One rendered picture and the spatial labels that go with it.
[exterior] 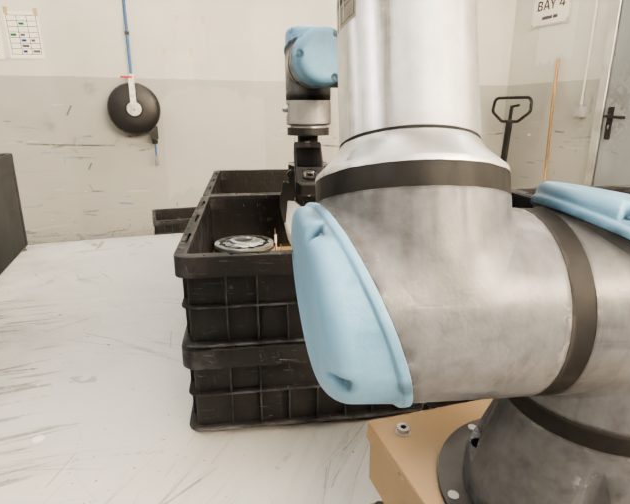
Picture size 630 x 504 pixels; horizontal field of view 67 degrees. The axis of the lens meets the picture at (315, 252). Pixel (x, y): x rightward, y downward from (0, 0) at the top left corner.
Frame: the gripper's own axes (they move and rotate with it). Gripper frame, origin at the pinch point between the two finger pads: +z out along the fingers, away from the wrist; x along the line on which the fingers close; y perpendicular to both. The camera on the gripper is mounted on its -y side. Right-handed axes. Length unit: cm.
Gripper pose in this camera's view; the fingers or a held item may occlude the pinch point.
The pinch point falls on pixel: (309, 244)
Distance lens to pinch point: 84.1
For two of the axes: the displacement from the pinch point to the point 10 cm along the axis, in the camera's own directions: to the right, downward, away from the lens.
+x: -10.0, 0.1, -0.5
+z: 0.0, 9.6, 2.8
